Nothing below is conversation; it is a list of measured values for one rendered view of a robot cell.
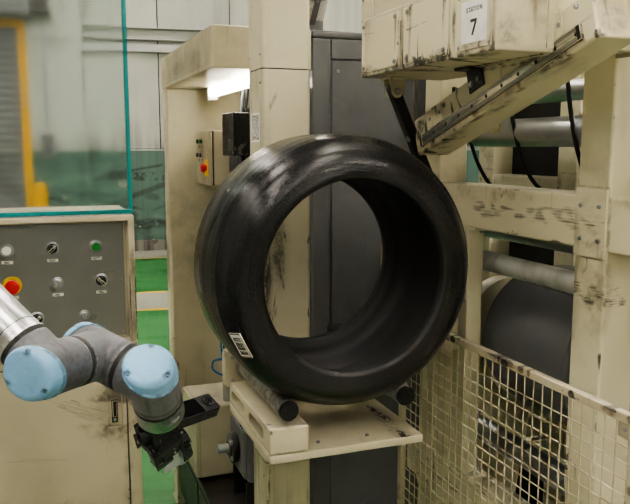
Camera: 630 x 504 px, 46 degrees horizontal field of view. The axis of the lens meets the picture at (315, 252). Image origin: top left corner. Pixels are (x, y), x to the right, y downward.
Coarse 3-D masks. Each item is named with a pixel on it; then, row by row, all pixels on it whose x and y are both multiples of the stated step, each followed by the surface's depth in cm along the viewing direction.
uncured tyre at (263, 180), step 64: (256, 192) 149; (384, 192) 187; (448, 192) 166; (256, 256) 148; (384, 256) 192; (448, 256) 163; (256, 320) 150; (384, 320) 191; (448, 320) 166; (320, 384) 157; (384, 384) 163
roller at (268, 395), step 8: (240, 368) 189; (248, 376) 182; (256, 384) 176; (264, 392) 170; (272, 392) 167; (272, 400) 164; (280, 400) 161; (288, 400) 160; (272, 408) 165; (280, 408) 159; (288, 408) 159; (296, 408) 160; (280, 416) 159; (288, 416) 160; (296, 416) 161
